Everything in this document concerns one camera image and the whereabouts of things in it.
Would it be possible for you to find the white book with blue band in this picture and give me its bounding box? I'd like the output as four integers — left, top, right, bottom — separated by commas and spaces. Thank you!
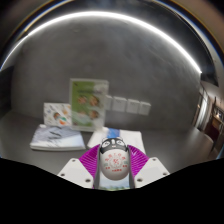
87, 126, 147, 155

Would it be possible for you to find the green food poster stand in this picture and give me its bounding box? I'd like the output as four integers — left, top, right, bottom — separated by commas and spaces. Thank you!
68, 78, 110, 133

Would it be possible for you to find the white wall socket plate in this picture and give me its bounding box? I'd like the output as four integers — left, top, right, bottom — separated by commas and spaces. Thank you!
126, 98, 140, 114
111, 96, 128, 113
138, 101, 152, 116

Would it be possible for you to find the white panda-face computer mouse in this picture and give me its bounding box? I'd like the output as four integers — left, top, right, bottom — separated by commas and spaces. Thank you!
98, 136, 130, 181

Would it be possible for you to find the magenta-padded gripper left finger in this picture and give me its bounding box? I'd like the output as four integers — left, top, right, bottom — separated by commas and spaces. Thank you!
57, 143, 102, 189

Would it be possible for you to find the striped-cover book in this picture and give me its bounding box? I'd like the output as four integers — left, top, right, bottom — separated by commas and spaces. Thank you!
29, 124, 87, 152

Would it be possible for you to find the white sticker sheet card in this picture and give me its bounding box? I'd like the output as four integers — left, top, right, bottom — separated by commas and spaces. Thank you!
43, 102, 73, 127

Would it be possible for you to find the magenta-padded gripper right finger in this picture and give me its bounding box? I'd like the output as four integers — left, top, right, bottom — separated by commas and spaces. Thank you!
127, 144, 171, 189

